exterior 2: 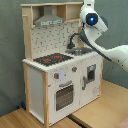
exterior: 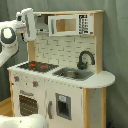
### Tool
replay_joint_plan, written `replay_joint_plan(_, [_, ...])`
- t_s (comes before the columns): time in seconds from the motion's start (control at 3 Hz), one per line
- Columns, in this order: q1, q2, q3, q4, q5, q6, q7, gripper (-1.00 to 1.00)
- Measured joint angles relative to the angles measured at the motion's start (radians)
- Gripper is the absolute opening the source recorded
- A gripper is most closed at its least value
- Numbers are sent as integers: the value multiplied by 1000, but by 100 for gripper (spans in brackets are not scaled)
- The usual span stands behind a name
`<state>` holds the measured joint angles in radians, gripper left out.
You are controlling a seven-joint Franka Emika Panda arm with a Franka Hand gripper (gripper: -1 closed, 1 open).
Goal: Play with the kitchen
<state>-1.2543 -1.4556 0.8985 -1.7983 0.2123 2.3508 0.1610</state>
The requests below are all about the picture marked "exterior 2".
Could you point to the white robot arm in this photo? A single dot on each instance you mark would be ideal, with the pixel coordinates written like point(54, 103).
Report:
point(93, 27)

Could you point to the wooden toy kitchen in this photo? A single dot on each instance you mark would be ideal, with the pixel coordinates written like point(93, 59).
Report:
point(40, 84)

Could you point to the right red stove knob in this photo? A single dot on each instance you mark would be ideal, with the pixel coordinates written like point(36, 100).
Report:
point(74, 69)

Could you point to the red stove knob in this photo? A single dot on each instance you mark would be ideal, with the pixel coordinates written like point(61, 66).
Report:
point(56, 75)
point(74, 69)

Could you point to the left red stove knob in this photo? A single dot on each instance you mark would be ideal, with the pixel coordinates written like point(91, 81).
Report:
point(56, 75)

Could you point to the black stovetop red burners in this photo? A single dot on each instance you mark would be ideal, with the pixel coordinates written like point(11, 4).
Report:
point(52, 59)

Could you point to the grey toy sink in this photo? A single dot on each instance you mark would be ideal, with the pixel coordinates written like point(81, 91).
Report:
point(79, 51)

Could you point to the black toy faucet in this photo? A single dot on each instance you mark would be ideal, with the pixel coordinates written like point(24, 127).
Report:
point(71, 45)

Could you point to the toy oven door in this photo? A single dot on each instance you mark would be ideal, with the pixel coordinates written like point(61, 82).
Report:
point(65, 96)

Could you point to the grey range hood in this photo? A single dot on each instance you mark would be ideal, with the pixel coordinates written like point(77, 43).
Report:
point(48, 18)

